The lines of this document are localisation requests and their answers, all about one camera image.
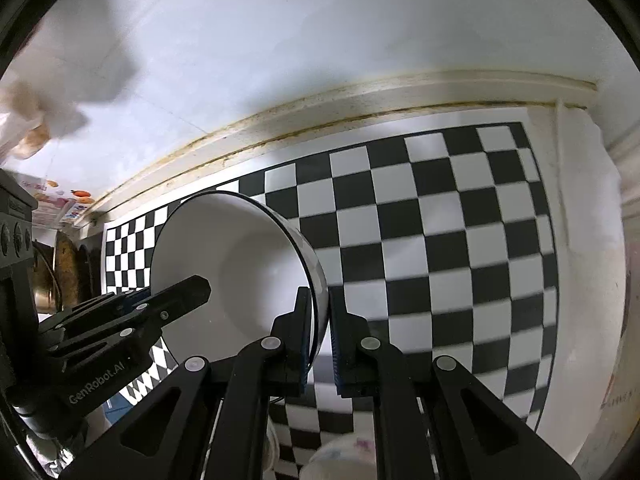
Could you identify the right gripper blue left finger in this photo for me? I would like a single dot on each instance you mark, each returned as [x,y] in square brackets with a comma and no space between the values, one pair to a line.
[276,365]

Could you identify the black white checkered mat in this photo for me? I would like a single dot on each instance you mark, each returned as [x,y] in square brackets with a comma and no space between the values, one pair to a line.
[441,239]

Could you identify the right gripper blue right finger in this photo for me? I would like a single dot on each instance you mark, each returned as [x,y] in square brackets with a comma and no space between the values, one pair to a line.
[367,367]

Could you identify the plain white bowl dark rim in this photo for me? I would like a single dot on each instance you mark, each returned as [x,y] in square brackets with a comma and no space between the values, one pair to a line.
[255,262]

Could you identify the white bowl blue floral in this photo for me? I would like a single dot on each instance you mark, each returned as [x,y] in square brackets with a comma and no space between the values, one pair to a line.
[349,457]

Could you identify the plastic bag of eggs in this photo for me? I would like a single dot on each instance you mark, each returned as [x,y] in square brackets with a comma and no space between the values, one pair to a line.
[75,62]

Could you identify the white folded cloth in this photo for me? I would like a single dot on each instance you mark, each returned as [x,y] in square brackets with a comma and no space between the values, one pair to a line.
[589,195]

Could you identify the white gloved left hand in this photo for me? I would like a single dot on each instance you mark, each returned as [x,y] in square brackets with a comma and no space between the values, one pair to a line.
[55,455]

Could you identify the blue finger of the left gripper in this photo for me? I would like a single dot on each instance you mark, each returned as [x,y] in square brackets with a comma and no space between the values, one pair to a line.
[160,309]
[95,312]

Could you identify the black frying pan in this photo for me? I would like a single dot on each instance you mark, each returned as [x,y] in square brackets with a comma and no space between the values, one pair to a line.
[67,272]

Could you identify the colourful fruit wall stickers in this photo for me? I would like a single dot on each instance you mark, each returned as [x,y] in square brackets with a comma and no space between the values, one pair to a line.
[56,204]

